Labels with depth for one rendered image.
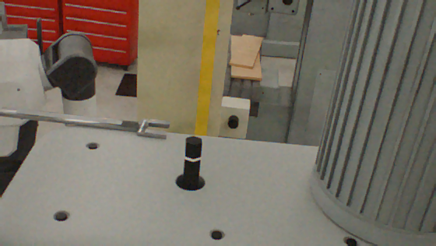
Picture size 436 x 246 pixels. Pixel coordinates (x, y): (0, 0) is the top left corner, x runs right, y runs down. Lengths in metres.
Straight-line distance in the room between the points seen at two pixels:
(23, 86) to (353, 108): 0.89
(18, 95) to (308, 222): 0.86
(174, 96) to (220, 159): 1.83
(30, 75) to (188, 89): 1.31
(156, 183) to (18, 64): 0.73
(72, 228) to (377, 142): 0.33
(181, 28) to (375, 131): 1.89
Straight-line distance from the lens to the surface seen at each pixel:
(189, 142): 0.60
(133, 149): 0.69
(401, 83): 0.51
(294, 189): 0.65
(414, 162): 0.54
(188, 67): 2.43
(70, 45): 1.35
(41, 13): 5.67
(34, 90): 1.30
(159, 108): 2.54
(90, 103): 1.39
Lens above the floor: 2.26
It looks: 29 degrees down
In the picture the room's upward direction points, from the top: 6 degrees clockwise
